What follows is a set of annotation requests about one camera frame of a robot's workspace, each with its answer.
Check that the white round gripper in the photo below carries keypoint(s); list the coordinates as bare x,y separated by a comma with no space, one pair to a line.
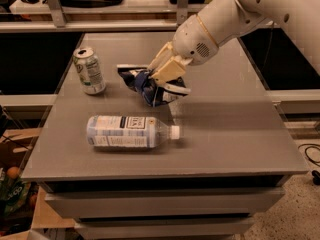
192,41

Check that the blue chip bag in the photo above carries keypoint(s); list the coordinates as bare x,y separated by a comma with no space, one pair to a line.
138,79

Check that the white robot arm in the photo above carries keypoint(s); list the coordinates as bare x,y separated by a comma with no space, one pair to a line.
299,19

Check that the blue label plastic bottle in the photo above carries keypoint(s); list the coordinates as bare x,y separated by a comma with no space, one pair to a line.
129,131

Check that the green snack bag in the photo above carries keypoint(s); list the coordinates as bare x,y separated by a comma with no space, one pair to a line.
13,194

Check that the green white soda can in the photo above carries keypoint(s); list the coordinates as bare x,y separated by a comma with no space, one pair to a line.
87,66

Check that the grey upper drawer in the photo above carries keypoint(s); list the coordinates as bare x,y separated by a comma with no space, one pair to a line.
115,204

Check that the grey drawer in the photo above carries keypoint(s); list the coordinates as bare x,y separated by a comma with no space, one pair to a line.
169,228
115,204

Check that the grey lower drawer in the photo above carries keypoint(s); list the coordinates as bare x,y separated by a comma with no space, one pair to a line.
169,228

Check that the cardboard box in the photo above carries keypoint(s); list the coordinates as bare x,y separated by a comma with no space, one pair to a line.
35,220

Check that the orange fruit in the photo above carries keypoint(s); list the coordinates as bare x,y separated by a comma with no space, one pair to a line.
13,172

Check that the metal shelf rail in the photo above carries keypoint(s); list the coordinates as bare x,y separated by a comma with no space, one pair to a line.
129,15

